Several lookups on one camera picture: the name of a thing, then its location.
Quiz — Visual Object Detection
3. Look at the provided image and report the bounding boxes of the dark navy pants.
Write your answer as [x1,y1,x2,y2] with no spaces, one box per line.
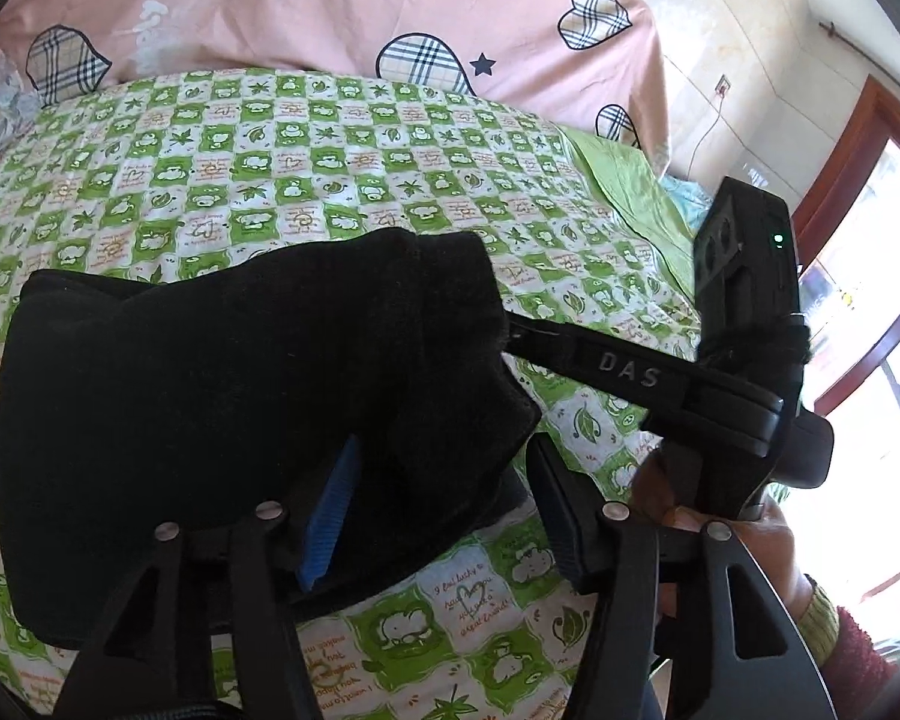
[0,227,541,649]

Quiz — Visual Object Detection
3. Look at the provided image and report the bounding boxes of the red knit sleeve forearm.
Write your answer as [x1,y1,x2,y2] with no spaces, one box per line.
[795,575,899,718]

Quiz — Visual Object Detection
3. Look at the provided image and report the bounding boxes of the person's right hand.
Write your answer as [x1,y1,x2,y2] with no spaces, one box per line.
[629,452,813,621]

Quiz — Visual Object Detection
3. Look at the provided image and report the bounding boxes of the light green blanket edge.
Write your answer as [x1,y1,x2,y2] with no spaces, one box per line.
[559,125,713,299]

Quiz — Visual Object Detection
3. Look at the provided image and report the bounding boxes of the green white checkered bedsheet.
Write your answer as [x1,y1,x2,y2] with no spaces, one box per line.
[0,68,697,718]

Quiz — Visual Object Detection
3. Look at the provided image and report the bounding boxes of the pink quilt with plaid hearts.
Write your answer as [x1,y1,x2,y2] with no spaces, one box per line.
[0,0,670,169]

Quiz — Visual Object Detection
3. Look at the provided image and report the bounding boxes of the white wall cable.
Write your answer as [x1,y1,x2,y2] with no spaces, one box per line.
[681,73,733,185]

